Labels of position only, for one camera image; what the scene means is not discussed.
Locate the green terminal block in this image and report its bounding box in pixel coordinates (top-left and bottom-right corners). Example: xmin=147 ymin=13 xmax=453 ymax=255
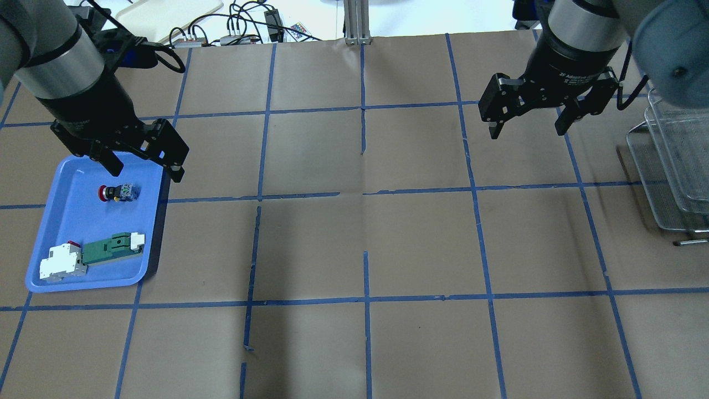
xmin=81 ymin=232 xmax=145 ymax=266

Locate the blue plastic tray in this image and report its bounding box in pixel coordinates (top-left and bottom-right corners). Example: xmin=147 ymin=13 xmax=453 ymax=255
xmin=25 ymin=152 xmax=170 ymax=293

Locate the colourful remote control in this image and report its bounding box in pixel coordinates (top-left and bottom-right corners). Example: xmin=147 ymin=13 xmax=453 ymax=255
xmin=287 ymin=22 xmax=311 ymax=41

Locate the usb hub with cables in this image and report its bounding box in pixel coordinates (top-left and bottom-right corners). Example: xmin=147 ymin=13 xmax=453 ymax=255
xmin=218 ymin=34 xmax=263 ymax=47

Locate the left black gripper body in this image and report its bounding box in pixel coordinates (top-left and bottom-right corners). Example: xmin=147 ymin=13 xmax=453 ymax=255
xmin=50 ymin=99 xmax=157 ymax=161

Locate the white circuit breaker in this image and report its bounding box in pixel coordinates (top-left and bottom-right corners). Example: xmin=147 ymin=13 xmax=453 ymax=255
xmin=39 ymin=242 xmax=88 ymax=282

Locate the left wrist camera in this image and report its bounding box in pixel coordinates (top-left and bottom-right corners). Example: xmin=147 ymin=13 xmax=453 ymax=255
xmin=91 ymin=28 xmax=158 ymax=73

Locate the aluminium frame post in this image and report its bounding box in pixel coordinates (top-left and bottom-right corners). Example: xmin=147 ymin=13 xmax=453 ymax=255
xmin=343 ymin=0 xmax=372 ymax=46

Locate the black power adapter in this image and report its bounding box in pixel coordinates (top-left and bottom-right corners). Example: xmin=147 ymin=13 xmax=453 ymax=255
xmin=264 ymin=8 xmax=285 ymax=43

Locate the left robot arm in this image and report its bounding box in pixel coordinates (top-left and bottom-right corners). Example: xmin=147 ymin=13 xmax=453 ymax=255
xmin=1 ymin=1 xmax=189 ymax=183

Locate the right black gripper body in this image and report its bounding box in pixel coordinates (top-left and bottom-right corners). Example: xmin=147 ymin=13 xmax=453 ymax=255
xmin=496 ymin=53 xmax=618 ymax=111

